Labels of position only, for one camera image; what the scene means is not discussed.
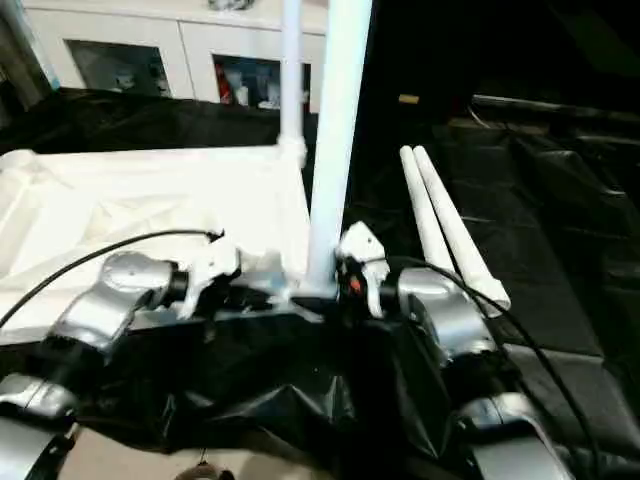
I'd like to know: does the white cabinet with glass doors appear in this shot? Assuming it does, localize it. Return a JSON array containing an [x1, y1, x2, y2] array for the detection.
[[22, 0, 331, 115]]

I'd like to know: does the white plastic table top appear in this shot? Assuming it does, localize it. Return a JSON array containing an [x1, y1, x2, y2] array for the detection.
[[0, 142, 321, 347]]

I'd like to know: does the black plastic mat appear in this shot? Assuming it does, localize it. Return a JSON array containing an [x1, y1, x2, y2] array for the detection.
[[0, 87, 640, 480]]

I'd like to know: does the dark grey robot foot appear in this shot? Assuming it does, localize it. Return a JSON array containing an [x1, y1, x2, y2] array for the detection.
[[178, 462, 234, 480]]

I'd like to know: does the red packet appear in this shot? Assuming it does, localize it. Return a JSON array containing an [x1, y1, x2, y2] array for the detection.
[[217, 65, 234, 105]]

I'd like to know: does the white plastic table leg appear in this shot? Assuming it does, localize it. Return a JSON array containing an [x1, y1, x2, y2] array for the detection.
[[304, 0, 375, 297], [399, 145, 457, 272], [412, 145, 512, 320], [277, 0, 307, 167]]

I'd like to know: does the long black bar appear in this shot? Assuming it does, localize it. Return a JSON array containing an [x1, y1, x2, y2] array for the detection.
[[472, 93, 640, 120]]

